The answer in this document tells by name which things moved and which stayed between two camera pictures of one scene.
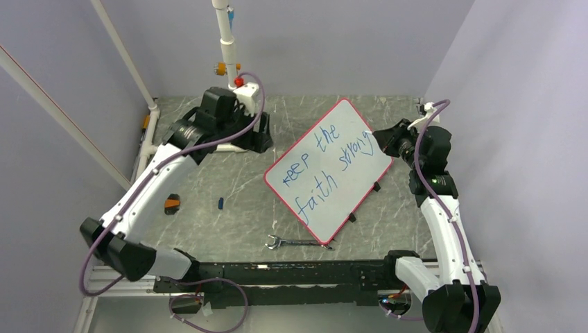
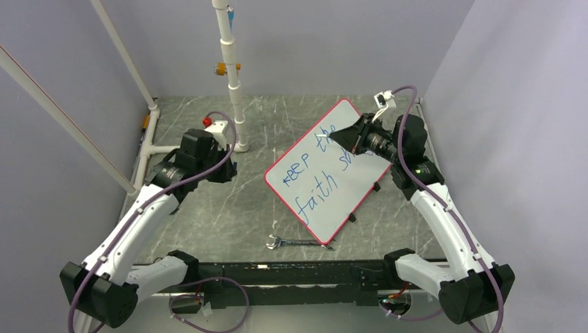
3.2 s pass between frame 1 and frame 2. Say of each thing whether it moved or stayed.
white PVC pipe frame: stayed
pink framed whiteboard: stayed
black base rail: stayed
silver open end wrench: stayed
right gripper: moved
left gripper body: moved
